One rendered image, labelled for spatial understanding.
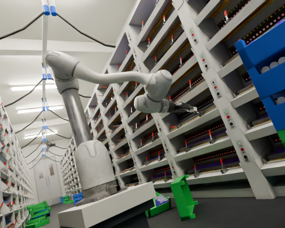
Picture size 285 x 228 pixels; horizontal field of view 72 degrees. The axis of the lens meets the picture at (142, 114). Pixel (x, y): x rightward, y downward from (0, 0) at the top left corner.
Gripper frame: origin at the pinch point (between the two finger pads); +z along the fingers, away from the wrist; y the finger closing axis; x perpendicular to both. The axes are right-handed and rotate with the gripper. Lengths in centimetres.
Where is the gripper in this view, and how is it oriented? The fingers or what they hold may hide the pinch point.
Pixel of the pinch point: (191, 109)
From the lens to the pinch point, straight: 137.3
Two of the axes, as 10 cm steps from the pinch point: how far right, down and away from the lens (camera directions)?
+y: 4.2, -3.6, -8.3
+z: 9.0, 0.8, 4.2
